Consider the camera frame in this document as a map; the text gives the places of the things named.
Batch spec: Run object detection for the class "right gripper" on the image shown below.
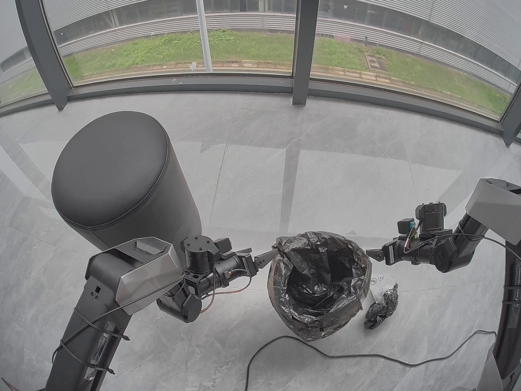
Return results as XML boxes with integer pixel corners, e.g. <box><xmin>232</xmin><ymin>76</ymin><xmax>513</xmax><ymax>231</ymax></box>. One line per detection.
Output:
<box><xmin>365</xmin><ymin>236</ymin><xmax>422</xmax><ymax>267</ymax></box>

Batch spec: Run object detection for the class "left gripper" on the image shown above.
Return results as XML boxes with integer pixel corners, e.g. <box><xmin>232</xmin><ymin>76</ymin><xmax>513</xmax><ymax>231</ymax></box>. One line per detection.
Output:
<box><xmin>214</xmin><ymin>248</ymin><xmax>282</xmax><ymax>288</ymax></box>

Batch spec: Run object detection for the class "white printed plastic wrapper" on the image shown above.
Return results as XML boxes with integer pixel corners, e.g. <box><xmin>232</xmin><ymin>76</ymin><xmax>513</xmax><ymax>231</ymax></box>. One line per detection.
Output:
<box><xmin>368</xmin><ymin>274</ymin><xmax>400</xmax><ymax>305</ymax></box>

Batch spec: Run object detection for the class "black plastic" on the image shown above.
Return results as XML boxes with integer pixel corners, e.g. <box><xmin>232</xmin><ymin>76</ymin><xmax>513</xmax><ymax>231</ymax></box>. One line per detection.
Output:
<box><xmin>363</xmin><ymin>282</ymin><xmax>401</xmax><ymax>330</ymax></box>

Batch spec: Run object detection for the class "black plastic bag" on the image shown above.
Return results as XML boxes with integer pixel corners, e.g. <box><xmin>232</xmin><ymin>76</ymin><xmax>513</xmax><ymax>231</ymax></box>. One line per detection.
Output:
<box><xmin>266</xmin><ymin>230</ymin><xmax>373</xmax><ymax>343</ymax></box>

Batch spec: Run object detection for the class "dark grey round chair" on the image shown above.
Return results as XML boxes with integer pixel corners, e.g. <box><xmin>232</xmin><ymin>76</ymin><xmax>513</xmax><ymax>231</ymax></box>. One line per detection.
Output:
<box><xmin>50</xmin><ymin>111</ymin><xmax>202</xmax><ymax>256</ymax></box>

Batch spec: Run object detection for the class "window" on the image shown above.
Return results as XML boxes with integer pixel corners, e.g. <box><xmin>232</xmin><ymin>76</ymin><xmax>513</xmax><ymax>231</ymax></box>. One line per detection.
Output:
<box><xmin>0</xmin><ymin>0</ymin><xmax>521</xmax><ymax>148</ymax></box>

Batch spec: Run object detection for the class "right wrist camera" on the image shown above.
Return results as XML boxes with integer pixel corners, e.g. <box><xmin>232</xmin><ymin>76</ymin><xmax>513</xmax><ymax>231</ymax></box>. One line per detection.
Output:
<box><xmin>397</xmin><ymin>217</ymin><xmax>417</xmax><ymax>238</ymax></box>

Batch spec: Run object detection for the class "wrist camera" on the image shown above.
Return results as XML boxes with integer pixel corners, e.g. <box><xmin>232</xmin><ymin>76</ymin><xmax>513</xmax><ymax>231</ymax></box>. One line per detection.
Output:
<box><xmin>214</xmin><ymin>237</ymin><xmax>237</xmax><ymax>260</ymax></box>
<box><xmin>397</xmin><ymin>217</ymin><xmax>417</xmax><ymax>238</ymax></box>

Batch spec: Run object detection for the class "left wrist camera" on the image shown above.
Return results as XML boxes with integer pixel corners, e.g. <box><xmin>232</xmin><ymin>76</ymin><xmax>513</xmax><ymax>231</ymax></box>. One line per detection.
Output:
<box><xmin>214</xmin><ymin>237</ymin><xmax>237</xmax><ymax>260</ymax></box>

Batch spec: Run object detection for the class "black cable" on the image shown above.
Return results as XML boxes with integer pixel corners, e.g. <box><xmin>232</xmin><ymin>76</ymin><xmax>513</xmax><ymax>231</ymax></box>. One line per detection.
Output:
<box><xmin>245</xmin><ymin>330</ymin><xmax>498</xmax><ymax>391</ymax></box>
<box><xmin>453</xmin><ymin>234</ymin><xmax>521</xmax><ymax>260</ymax></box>

